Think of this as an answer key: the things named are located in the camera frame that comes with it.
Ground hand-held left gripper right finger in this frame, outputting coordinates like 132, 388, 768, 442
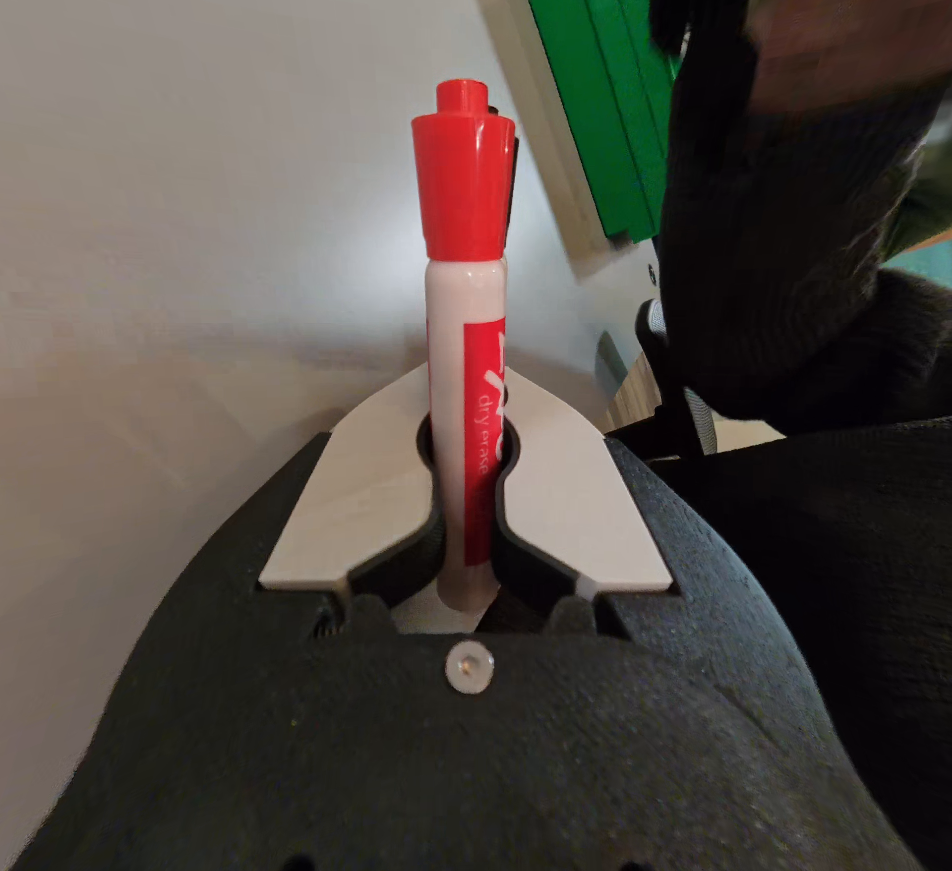
494, 369, 676, 593

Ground person's black sweater torso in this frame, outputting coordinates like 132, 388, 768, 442
654, 417, 952, 871

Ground red dry erase marker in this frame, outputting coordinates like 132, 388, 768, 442
411, 77, 518, 612

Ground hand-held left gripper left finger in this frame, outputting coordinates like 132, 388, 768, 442
259, 363, 434, 589

